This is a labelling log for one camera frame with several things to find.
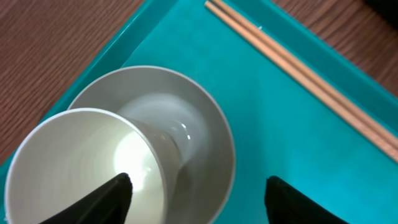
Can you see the left wooden chopstick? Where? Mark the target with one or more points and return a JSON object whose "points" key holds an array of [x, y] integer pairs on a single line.
{"points": [[295, 74]]}

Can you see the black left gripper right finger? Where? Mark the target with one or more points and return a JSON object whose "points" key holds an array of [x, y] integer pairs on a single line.
{"points": [[286, 205]]}

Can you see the wooden chopstick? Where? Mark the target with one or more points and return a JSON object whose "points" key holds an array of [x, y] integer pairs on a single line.
{"points": [[304, 68], [295, 74]]}

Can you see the black plastic tray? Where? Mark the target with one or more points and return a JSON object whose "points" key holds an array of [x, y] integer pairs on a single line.
{"points": [[387, 9]]}

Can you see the grey shallow bowl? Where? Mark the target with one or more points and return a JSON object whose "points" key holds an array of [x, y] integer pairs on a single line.
{"points": [[173, 103]]}

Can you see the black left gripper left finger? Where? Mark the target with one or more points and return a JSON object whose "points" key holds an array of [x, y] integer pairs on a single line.
{"points": [[99, 205]]}

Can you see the white paper cup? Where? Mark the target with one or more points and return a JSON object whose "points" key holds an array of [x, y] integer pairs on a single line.
{"points": [[126, 164]]}

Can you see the right wooden chopstick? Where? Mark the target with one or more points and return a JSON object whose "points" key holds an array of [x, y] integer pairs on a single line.
{"points": [[304, 68]]}

